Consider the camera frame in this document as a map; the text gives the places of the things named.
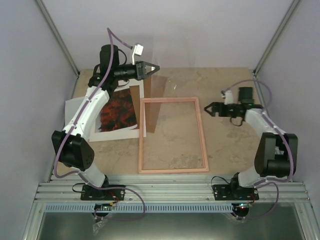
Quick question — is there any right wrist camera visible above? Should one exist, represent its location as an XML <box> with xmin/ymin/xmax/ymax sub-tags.
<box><xmin>221</xmin><ymin>90</ymin><xmax>234</xmax><ymax>105</ymax></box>

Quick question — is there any white mat board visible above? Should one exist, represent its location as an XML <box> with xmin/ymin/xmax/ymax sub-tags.
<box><xmin>89</xmin><ymin>79</ymin><xmax>144</xmax><ymax>142</ymax></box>

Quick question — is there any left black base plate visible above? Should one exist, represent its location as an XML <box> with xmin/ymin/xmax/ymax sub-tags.
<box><xmin>80</xmin><ymin>185</ymin><xmax>126</xmax><ymax>202</ymax></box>

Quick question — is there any brown backing board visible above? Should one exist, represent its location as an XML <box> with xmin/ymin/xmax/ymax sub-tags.
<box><xmin>129</xmin><ymin>74</ymin><xmax>168</xmax><ymax>135</ymax></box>

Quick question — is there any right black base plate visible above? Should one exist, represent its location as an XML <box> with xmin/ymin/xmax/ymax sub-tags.
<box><xmin>211</xmin><ymin>184</ymin><xmax>260</xmax><ymax>201</ymax></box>

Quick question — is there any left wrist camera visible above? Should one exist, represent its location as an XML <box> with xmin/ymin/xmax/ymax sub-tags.
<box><xmin>131</xmin><ymin>43</ymin><xmax>144</xmax><ymax>65</ymax></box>

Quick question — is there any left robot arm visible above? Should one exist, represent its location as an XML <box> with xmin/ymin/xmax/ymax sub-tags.
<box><xmin>51</xmin><ymin>44</ymin><xmax>160</xmax><ymax>200</ymax></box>

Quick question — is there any aluminium rail base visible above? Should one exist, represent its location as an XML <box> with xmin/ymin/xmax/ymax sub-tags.
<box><xmin>22</xmin><ymin>174</ymin><xmax>320</xmax><ymax>240</ymax></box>

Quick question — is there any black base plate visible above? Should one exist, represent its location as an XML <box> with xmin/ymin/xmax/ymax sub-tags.
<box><xmin>211</xmin><ymin>184</ymin><xmax>260</xmax><ymax>201</ymax></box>
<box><xmin>80</xmin><ymin>185</ymin><xmax>126</xmax><ymax>202</ymax></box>

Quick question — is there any white paper sheet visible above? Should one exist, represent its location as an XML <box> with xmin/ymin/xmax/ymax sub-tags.
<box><xmin>64</xmin><ymin>97</ymin><xmax>84</xmax><ymax>126</ymax></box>

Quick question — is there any clear acrylic sheet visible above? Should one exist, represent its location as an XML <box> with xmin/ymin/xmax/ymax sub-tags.
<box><xmin>147</xmin><ymin>36</ymin><xmax>191</xmax><ymax>126</ymax></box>

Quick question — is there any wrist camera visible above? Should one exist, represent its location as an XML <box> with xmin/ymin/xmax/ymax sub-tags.
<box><xmin>131</xmin><ymin>43</ymin><xmax>144</xmax><ymax>65</ymax></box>
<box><xmin>221</xmin><ymin>90</ymin><xmax>234</xmax><ymax>105</ymax></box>

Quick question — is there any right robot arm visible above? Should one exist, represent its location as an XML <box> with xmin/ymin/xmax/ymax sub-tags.
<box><xmin>204</xmin><ymin>87</ymin><xmax>298</xmax><ymax>202</ymax></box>

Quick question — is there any blue grey cable duct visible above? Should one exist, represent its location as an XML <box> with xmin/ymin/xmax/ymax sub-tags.
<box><xmin>45</xmin><ymin>203</ymin><xmax>233</xmax><ymax>214</ymax></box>

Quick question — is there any pink picture frame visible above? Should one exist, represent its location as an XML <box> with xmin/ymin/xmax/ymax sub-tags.
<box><xmin>138</xmin><ymin>96</ymin><xmax>210</xmax><ymax>175</ymax></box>

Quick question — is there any right corner aluminium post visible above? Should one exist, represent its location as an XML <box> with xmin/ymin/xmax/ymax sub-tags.
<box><xmin>252</xmin><ymin>0</ymin><xmax>302</xmax><ymax>77</ymax></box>

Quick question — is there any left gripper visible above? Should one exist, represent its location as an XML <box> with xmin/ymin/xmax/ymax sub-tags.
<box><xmin>113</xmin><ymin>61</ymin><xmax>159</xmax><ymax>82</ymax></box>

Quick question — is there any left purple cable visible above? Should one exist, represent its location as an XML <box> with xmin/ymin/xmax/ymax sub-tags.
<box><xmin>52</xmin><ymin>27</ymin><xmax>146</xmax><ymax>222</ymax></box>

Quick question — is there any red black photo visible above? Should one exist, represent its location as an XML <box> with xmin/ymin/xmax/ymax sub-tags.
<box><xmin>96</xmin><ymin>88</ymin><xmax>138</xmax><ymax>132</ymax></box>

